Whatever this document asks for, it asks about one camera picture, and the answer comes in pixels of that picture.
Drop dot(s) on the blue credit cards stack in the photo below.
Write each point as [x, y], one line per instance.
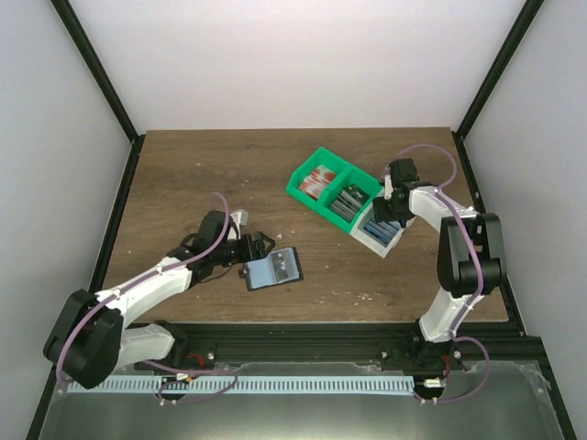
[383, 232]

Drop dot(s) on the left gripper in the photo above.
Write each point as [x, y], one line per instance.
[249, 254]

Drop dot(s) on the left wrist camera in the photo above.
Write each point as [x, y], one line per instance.
[238, 220]

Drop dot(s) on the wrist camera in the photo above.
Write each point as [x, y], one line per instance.
[387, 186]
[238, 220]

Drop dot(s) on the green bin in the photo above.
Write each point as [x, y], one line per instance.
[322, 156]
[356, 176]

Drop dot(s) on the red credit cards stack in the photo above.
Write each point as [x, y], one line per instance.
[317, 181]

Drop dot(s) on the light blue cable duct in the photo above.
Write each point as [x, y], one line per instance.
[369, 385]

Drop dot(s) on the black credit card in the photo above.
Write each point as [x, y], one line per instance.
[284, 265]

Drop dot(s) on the black card holder wallet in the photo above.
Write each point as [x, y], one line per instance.
[259, 274]

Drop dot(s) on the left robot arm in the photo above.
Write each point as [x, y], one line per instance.
[94, 334]

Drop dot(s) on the dark green credit cards stack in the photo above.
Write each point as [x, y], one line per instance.
[349, 202]

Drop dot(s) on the green bin left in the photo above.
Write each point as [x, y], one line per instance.
[322, 156]

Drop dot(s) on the black aluminium frame rail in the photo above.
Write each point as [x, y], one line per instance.
[395, 345]

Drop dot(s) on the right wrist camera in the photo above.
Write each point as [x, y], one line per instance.
[387, 186]

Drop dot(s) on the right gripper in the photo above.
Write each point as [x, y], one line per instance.
[381, 214]

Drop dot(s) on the white bin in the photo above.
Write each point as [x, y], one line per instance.
[358, 234]

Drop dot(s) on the green bin middle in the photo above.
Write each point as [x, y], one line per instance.
[356, 176]

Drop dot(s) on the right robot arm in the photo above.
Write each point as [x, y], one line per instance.
[471, 259]

